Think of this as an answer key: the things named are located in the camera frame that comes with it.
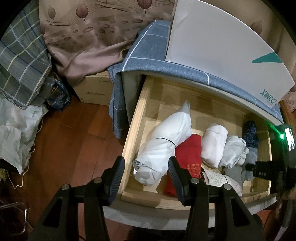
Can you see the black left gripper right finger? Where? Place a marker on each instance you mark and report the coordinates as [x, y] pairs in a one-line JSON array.
[[181, 180]]

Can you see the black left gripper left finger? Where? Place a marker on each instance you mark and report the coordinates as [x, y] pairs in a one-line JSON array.
[[111, 179]]

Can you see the small white rolled garment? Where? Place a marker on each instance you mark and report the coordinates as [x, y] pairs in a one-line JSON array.
[[213, 143]]

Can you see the green plaid blanket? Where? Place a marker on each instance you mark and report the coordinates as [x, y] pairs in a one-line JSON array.
[[25, 61]]

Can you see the dark blue garment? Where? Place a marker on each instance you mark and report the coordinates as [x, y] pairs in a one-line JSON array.
[[249, 134]]

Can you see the beige leaf-print curtain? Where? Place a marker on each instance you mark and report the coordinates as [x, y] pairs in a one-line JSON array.
[[86, 37]]

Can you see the beige patterned garment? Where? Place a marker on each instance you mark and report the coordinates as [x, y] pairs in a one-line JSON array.
[[218, 180]]

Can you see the dark blue package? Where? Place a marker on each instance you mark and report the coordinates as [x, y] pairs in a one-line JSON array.
[[59, 98]]

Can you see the red folded garment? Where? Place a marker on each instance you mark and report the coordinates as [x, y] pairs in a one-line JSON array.
[[188, 155]]

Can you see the blue checked cloth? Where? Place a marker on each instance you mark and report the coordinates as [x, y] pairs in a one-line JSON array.
[[147, 57]]

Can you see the white cardboard box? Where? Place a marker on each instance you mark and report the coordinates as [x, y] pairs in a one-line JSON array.
[[241, 42]]

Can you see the brown cardboard box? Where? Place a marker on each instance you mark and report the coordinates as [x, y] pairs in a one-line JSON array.
[[95, 89]]

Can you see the white patterned bedding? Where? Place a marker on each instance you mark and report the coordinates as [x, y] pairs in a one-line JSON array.
[[18, 132]]

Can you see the light wooden drawer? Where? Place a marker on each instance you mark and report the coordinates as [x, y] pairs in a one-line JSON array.
[[160, 98]]

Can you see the light grey crumpled garment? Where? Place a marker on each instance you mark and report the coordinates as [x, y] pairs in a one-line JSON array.
[[235, 152]]

